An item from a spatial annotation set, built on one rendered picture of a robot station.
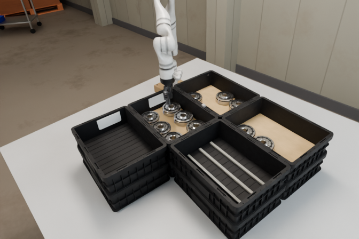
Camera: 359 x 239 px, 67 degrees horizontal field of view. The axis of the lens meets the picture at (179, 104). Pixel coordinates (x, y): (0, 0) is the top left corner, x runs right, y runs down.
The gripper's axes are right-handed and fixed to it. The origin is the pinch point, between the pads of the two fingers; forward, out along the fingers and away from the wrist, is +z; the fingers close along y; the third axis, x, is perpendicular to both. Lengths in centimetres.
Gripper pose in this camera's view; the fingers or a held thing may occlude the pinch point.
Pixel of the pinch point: (169, 98)
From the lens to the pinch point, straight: 146.4
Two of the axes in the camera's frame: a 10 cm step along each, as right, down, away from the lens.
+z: 0.5, 8.1, 5.8
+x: 9.8, 0.6, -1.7
